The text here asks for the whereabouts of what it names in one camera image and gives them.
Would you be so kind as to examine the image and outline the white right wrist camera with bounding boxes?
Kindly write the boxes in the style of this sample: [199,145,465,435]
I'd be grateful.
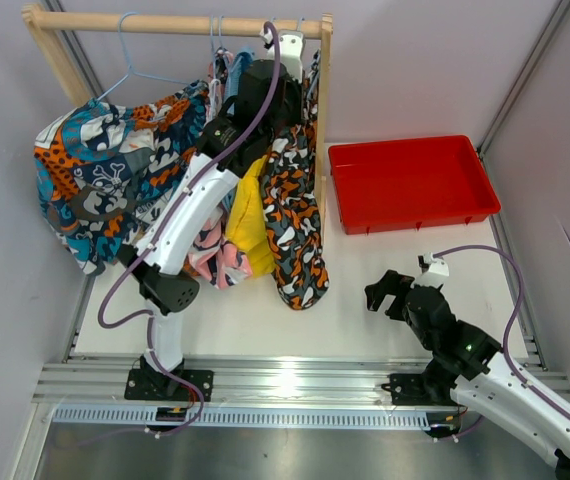
[414,253,449,289]

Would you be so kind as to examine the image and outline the wooden clothes rack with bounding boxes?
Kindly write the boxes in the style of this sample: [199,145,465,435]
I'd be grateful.
[21,3,333,216]

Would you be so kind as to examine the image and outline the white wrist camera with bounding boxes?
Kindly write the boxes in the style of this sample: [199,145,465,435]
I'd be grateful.
[258,22,305,85]
[414,253,449,289]

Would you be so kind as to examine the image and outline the pink white patterned shorts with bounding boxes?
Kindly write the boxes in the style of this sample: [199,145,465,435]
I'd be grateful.
[184,207,253,289]

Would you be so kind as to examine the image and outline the blue orange patchwork shorts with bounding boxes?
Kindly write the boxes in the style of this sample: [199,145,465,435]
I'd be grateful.
[34,80,209,275]

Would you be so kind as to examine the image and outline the light blue shorts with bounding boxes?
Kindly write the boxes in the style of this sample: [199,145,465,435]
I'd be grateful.
[224,47,255,101]

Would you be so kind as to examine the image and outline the aluminium mounting rail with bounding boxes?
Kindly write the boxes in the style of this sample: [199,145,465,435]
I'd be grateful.
[32,354,570,405]

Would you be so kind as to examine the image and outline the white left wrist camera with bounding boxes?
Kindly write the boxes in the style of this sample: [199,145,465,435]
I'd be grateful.
[258,22,305,85]

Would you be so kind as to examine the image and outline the yellow shorts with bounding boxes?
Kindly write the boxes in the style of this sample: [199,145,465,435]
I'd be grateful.
[225,155,275,277]

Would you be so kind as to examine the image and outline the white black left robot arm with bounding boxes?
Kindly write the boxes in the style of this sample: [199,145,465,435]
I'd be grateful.
[118,59,303,401]

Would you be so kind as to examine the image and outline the slotted cable duct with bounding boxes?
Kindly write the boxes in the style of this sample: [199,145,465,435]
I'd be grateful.
[52,404,430,431]

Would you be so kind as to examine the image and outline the orange black camo shorts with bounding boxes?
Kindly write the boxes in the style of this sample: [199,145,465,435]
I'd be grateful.
[259,51,329,310]

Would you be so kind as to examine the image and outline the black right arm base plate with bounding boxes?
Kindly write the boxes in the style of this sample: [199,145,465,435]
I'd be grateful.
[380,373,456,407]

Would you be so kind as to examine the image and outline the red plastic bin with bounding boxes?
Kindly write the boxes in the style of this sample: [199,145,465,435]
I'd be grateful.
[328,135,501,235]

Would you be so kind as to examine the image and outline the white wire hanger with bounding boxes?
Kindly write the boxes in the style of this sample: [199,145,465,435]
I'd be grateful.
[207,16,223,121]

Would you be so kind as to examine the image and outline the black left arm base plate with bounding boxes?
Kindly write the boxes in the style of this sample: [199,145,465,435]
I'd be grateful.
[124,367,214,402]

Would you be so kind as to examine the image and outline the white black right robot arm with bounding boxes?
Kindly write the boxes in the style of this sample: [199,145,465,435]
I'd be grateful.
[364,270,570,479]

